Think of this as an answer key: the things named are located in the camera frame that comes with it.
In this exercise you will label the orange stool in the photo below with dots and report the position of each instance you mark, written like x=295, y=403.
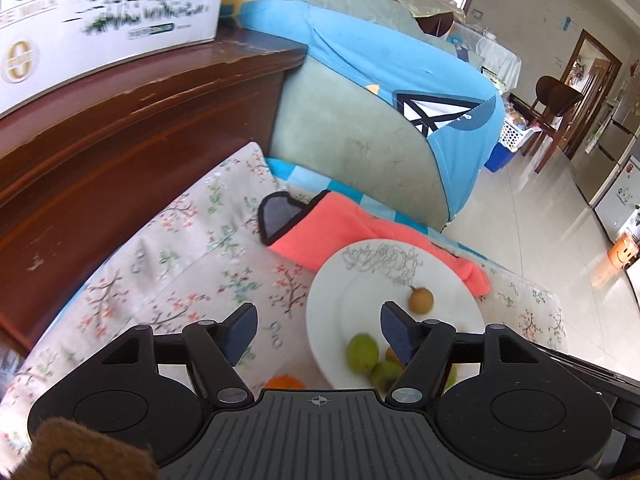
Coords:
x=622, y=255

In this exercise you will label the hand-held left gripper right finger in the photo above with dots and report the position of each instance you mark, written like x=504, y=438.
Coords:
x=397, y=332

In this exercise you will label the light blue striped cloth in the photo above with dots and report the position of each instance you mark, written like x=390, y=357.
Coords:
x=300, y=175

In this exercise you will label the pale green cushion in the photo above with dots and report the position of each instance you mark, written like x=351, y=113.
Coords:
x=350, y=135

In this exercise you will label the blue printed cloth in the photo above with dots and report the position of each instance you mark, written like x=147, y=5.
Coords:
x=375, y=60

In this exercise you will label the white printed carton box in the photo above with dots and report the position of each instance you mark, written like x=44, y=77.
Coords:
x=125, y=0

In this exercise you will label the silver refrigerator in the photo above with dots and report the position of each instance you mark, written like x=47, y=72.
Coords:
x=625, y=125

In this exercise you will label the brown wooden cabinet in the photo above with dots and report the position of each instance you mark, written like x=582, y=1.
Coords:
x=100, y=135

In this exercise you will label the brown fuzzy cloth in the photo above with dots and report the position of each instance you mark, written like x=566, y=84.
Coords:
x=75, y=450

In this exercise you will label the brown longan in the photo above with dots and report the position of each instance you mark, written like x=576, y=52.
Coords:
x=421, y=301

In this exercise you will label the table with white cloth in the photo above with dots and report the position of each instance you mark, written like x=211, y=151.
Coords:
x=500, y=55

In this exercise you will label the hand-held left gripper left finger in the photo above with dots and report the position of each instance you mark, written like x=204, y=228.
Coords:
x=240, y=332

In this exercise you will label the blue plastic bin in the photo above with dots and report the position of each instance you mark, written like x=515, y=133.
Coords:
x=500, y=157

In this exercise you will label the dark wooden chair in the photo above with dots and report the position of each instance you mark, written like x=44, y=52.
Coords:
x=555, y=92

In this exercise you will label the floral printed cloth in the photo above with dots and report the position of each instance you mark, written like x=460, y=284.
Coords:
x=175, y=260

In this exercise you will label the pink oven mitt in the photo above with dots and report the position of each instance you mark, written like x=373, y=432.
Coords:
x=340, y=230

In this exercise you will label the white plastic basket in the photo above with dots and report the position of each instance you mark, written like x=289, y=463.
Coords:
x=512, y=135

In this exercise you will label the white plate with grey print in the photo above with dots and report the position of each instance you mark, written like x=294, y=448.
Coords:
x=440, y=270

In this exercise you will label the green jujube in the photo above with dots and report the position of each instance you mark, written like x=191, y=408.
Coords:
x=362, y=352
x=387, y=374
x=450, y=376

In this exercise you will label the white stickered appliance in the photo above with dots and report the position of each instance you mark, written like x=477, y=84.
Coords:
x=615, y=200

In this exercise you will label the mesh food cover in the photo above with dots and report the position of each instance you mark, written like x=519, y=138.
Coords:
x=425, y=2

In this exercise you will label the small orange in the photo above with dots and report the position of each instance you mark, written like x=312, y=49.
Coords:
x=391, y=355
x=284, y=383

